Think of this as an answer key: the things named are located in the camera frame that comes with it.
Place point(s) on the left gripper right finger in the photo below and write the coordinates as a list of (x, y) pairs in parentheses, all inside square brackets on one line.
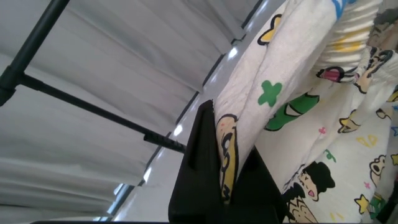
[(255, 193)]

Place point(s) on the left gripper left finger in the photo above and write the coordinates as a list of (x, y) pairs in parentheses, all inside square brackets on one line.
[(196, 180)]

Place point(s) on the cream printed garment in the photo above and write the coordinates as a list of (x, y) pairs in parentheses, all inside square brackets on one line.
[(311, 62)]

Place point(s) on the black clothes rack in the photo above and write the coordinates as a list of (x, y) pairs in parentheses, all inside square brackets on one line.
[(93, 109)]

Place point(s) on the window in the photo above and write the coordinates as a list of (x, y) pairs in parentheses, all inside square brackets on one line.
[(121, 199)]

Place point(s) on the white curtain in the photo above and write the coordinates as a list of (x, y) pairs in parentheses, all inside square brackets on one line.
[(46, 205), (124, 46)]

